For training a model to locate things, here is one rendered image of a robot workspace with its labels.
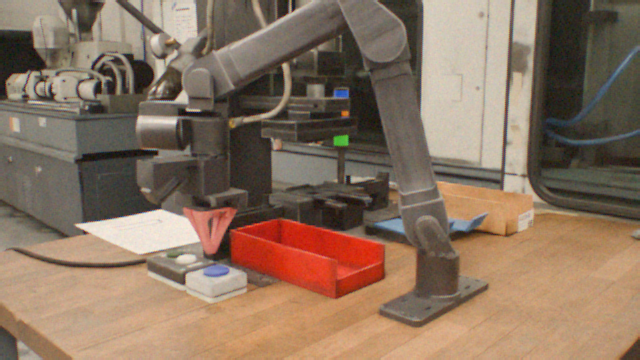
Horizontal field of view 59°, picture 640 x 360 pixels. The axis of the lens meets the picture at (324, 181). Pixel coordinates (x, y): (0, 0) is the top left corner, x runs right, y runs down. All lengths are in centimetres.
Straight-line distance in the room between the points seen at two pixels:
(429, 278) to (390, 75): 29
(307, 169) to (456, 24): 78
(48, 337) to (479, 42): 129
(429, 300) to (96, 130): 353
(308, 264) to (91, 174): 340
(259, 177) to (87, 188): 290
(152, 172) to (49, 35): 473
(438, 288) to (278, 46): 40
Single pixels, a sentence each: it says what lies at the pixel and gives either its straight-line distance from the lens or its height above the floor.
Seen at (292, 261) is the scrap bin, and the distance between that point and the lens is 90.
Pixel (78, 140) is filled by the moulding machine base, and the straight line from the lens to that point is 414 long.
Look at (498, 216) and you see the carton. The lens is 123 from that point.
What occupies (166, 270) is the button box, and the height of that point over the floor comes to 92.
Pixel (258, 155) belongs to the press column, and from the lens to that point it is 136.
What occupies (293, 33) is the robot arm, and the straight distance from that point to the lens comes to 79.
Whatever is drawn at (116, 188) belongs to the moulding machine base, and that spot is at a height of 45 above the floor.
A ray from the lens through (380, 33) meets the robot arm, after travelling 76.
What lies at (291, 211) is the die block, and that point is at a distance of 112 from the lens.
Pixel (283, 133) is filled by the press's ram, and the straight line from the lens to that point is 110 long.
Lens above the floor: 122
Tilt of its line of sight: 10 degrees down
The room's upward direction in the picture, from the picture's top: straight up
